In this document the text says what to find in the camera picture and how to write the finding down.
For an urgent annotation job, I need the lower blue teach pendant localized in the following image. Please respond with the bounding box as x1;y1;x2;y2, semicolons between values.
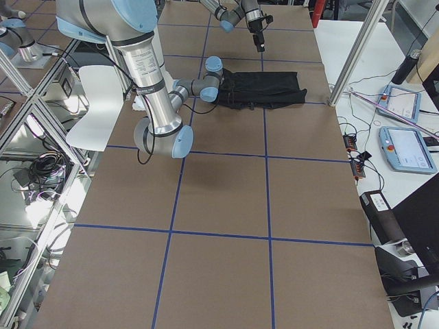
379;127;438;174

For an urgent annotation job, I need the upper blue teach pendant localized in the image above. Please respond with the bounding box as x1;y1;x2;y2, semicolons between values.
377;85;422;123

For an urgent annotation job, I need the blue teach pendant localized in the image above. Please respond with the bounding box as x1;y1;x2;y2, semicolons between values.
377;85;422;123
379;127;438;174

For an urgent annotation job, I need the black monitor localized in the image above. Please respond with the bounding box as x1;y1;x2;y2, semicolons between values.
393;175;438;273

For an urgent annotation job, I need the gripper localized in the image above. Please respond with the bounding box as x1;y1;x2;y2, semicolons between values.
247;10;274;52

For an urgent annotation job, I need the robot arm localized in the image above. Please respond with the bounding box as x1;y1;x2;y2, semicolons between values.
199;0;274;53
56;0;223;158

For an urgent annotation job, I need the red cylinder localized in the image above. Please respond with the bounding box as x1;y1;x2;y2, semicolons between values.
311;0;328;28

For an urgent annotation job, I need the black graphic t-shirt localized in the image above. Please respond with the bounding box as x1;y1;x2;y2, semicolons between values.
217;69;307;110

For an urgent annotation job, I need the black box with label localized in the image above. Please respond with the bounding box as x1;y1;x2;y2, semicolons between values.
359;190;405;244

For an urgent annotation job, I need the white plastic chair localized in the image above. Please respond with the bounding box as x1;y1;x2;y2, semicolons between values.
66;65;124;151

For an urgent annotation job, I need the black water bottle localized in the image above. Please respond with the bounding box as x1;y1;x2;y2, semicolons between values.
391;49;422;85

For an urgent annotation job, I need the aluminium frame post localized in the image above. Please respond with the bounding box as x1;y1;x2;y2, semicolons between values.
328;0;389;107

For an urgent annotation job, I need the bundle of black cables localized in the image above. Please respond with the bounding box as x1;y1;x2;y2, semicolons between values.
29;152;69;188

